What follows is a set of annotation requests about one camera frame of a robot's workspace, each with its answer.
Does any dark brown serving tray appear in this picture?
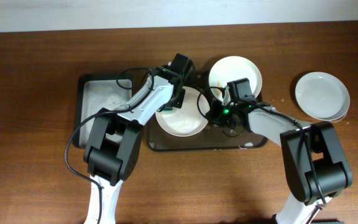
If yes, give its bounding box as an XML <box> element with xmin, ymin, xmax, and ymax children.
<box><xmin>145</xmin><ymin>72</ymin><xmax>267</xmax><ymax>152</ymax></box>

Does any pale green plate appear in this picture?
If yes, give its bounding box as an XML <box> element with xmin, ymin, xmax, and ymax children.
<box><xmin>295</xmin><ymin>72</ymin><xmax>351</xmax><ymax>121</ymax></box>

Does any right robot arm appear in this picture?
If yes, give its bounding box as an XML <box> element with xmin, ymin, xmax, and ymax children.
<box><xmin>204</xmin><ymin>78</ymin><xmax>353</xmax><ymax>224</ymax></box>

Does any green yellow sponge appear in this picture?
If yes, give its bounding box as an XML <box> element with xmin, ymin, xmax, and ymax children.
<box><xmin>162</xmin><ymin>106</ymin><xmax>175</xmax><ymax>113</ymax></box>

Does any black soapy water tray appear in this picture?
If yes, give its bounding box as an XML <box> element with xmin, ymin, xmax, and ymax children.
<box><xmin>73</xmin><ymin>73</ymin><xmax>133</xmax><ymax>149</ymax></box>

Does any white plate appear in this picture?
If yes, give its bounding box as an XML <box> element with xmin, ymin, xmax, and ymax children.
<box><xmin>208</xmin><ymin>56</ymin><xmax>262</xmax><ymax>97</ymax></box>
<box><xmin>155</xmin><ymin>86</ymin><xmax>210</xmax><ymax>137</ymax></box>

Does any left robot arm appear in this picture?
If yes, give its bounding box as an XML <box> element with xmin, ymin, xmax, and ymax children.
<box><xmin>83</xmin><ymin>53</ymin><xmax>194</xmax><ymax>223</ymax></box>

